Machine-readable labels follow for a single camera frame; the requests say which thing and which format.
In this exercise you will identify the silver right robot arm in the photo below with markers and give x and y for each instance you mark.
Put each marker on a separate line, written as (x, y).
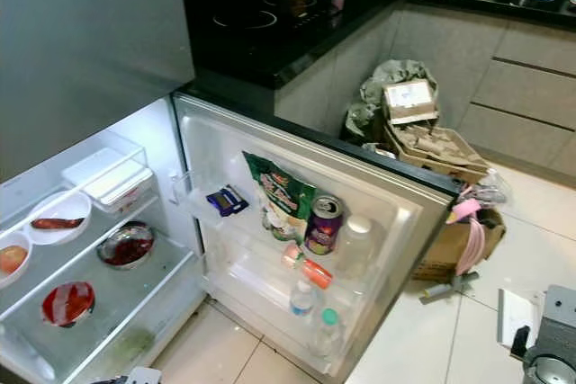
(553, 339)

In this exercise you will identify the glass fridge shelf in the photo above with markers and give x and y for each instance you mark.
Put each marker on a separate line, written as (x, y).
(67, 258)
(144, 294)

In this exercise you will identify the white plate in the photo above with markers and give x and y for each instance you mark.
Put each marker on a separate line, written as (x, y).
(9, 283)
(58, 204)

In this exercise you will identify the brown sausage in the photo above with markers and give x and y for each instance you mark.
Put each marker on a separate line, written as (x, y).
(57, 223)

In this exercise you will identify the orange round fruit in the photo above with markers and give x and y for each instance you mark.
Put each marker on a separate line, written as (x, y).
(13, 260)

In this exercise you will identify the white lidded food container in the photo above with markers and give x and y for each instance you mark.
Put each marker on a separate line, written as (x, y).
(112, 182)

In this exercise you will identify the steel bowl with red food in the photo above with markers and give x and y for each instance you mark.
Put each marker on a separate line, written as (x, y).
(126, 247)

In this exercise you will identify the red covered bowl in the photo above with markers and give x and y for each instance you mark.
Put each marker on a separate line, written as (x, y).
(67, 303)

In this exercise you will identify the silver freezer door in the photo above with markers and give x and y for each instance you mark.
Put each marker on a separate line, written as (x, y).
(90, 42)

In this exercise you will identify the dark blue chocolate packet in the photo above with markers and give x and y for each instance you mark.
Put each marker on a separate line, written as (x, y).
(227, 200)

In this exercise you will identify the green printed pouch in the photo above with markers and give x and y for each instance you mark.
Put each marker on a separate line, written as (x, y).
(279, 195)

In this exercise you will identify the black induction hob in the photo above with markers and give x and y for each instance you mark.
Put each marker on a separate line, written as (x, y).
(245, 20)

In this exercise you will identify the purple drink can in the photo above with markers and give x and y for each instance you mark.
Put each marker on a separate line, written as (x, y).
(324, 227)

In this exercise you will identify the water bottle with blue label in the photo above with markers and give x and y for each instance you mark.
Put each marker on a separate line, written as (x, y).
(302, 299)

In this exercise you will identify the small orange bottle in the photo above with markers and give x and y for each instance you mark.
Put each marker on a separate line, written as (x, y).
(315, 272)

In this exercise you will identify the clear bottle with green cap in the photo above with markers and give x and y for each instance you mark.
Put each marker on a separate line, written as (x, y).
(328, 318)

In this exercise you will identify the translucent white bottle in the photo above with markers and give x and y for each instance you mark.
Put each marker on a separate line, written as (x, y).
(360, 231)

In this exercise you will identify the grey green bag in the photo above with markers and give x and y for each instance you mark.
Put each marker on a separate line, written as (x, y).
(367, 96)

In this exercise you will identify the cardboard box with white label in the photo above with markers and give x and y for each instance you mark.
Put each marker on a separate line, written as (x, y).
(409, 99)

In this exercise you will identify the large open cardboard box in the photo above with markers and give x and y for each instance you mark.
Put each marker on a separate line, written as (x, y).
(436, 150)

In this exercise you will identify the empty clear plastic bottle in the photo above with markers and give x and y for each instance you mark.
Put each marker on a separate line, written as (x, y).
(445, 290)

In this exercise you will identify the pink cloth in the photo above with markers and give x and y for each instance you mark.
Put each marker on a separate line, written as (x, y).
(468, 240)

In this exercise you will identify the clear plastic wrap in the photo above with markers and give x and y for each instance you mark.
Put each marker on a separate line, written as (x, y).
(490, 188)

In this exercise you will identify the white flat board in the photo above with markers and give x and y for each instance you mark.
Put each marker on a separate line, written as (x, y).
(516, 308)

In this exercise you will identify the grey kitchen counter black top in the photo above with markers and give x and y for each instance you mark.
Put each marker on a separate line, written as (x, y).
(531, 87)

